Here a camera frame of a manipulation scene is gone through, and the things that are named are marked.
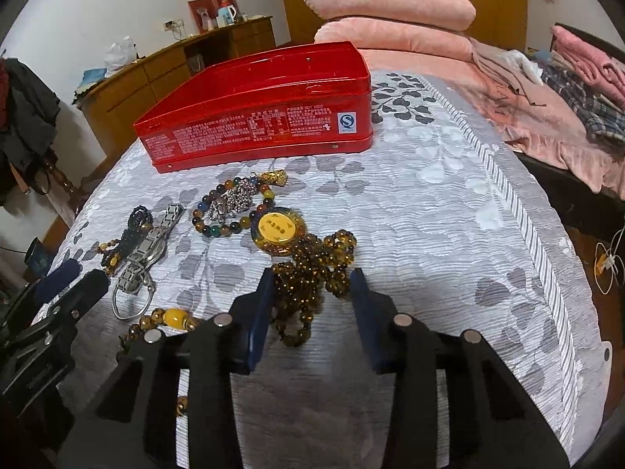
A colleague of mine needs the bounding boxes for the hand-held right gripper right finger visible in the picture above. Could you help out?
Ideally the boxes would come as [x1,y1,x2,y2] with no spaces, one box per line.
[348,268,570,469]

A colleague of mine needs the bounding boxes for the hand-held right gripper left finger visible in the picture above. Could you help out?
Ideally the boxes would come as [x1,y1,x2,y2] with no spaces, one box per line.
[59,268,277,469]

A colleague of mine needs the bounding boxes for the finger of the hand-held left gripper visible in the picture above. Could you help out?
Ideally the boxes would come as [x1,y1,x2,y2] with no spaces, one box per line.
[0,259,81,338]
[0,269,111,396]

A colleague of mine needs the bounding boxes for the silver bangle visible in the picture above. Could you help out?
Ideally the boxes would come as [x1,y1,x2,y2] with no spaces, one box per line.
[111,269,157,321]

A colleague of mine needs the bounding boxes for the dark bead bracelet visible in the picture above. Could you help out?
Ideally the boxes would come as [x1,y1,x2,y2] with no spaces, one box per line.
[99,205,153,275]

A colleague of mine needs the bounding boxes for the silver wristwatch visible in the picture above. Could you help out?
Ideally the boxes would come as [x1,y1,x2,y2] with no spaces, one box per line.
[114,204,185,299]

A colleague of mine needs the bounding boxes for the brown bead bracelet yellow bead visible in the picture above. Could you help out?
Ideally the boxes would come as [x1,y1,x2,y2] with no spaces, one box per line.
[120,307,202,417]

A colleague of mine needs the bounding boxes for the amber bead necklace yellow pendant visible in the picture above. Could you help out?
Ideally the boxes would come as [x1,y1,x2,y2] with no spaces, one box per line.
[250,209,357,347]

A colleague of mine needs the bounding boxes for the multicolour bead bracelet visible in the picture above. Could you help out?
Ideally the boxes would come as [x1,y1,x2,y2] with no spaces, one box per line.
[191,176,277,238]

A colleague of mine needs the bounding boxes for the silver chain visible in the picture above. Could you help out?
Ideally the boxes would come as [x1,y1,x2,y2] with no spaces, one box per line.
[210,178,258,223]

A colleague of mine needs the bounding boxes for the red tin box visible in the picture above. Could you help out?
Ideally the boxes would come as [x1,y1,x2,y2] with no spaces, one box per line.
[133,41,373,174]

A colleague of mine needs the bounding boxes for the wooden coat stand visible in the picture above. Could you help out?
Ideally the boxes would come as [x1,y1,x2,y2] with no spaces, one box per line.
[29,156,85,217]

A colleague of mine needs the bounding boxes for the hanging dark clothes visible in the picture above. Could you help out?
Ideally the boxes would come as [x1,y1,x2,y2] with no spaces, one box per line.
[0,56,62,206]

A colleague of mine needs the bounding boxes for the blue cloth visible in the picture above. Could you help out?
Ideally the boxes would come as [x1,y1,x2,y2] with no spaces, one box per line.
[80,68,109,90]

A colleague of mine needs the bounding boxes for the wooden dresser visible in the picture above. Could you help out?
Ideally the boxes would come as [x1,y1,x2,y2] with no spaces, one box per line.
[73,16,277,167]

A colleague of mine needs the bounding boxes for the pink bed cover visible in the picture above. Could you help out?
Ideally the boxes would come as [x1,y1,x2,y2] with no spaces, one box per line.
[361,39,625,193]

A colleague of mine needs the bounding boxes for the large pink folded blanket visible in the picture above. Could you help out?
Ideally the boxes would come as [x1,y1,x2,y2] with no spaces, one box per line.
[315,18,475,60]
[304,0,477,31]

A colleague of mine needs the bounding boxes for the red gift box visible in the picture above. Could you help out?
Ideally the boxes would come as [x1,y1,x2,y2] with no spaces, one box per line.
[188,0,240,35]

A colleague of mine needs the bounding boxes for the plaid cloth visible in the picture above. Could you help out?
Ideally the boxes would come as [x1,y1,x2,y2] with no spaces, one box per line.
[542,61,625,146]

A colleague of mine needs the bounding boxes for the pink folded towel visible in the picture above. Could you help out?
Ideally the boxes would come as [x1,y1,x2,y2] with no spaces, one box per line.
[552,24,625,99]

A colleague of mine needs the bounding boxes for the dark wooden bed frame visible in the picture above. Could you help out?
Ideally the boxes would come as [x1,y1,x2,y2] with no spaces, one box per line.
[518,154,625,244]

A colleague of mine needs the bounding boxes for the white cable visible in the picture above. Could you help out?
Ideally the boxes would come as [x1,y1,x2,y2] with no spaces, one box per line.
[593,227,625,297]

